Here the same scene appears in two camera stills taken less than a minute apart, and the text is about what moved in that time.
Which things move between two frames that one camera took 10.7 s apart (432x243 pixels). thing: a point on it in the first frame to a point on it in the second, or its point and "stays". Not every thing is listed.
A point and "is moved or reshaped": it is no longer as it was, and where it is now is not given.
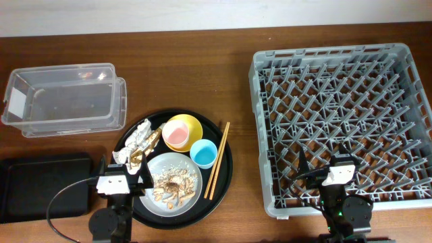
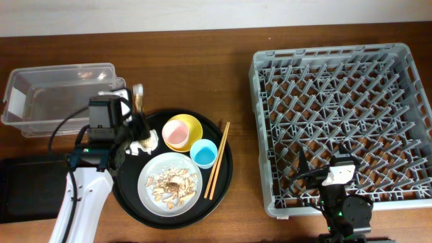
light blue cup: [203, 153] stays
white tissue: [123, 155] is moved or reshaped
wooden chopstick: [216, 161] stays
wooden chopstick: [216, 175] stays
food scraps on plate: [173, 184] stays
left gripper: [144, 180] to [142, 131]
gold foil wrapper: [136, 154] to [139, 105]
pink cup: [175, 133] stays
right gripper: [303, 165] stays
